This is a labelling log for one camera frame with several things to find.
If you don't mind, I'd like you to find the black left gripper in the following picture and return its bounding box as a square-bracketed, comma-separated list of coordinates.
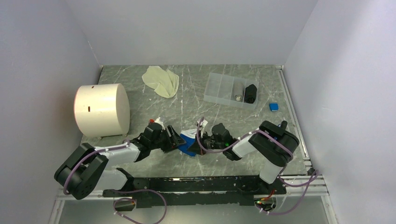
[150, 125, 186, 153]

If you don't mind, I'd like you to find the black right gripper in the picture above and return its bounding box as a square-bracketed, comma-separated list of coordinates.
[187, 130, 225, 156]

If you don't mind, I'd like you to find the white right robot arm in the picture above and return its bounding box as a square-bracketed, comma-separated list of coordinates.
[181, 120, 299, 194]

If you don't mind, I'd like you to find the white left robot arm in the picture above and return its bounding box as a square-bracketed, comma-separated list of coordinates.
[54, 122, 186, 200]

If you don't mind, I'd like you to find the black striped rolled underwear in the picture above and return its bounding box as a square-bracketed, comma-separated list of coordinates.
[244, 84, 257, 104]

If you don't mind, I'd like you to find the grey rolled underwear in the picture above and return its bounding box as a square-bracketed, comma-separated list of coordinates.
[233, 81, 245, 102]

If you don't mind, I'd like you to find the cream yellow underwear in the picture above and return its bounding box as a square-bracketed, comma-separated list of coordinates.
[142, 66, 179, 98]

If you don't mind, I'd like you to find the clear plastic divided tray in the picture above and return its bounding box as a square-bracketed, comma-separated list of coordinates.
[204, 72, 260, 110]

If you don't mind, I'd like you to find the cream cylindrical container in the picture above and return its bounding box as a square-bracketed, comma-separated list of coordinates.
[73, 84, 130, 138]

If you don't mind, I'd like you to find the small blue block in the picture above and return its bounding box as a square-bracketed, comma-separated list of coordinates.
[269, 103, 279, 112]

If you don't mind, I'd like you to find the blue black handheld device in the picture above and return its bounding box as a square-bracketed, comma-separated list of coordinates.
[278, 120, 288, 130]

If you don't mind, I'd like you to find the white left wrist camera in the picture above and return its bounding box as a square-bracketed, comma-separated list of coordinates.
[149, 117, 165, 130]

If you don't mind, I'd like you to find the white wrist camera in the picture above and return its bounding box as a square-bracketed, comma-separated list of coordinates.
[149, 117, 165, 130]
[197, 119, 208, 132]

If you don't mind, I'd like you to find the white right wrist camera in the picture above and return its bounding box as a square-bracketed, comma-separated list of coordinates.
[197, 119, 208, 132]

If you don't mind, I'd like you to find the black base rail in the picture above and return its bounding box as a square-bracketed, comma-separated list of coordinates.
[102, 175, 287, 208]

